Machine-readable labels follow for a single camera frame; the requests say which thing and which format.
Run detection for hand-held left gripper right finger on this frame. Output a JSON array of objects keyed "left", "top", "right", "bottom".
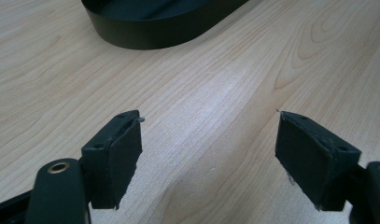
[{"left": 274, "top": 109, "right": 363, "bottom": 213}]

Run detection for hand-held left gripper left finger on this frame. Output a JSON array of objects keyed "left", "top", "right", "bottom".
[{"left": 80, "top": 109, "right": 146, "bottom": 210}]

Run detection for black oval tray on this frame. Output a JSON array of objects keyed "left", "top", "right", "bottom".
[{"left": 80, "top": 0, "right": 250, "bottom": 51}]

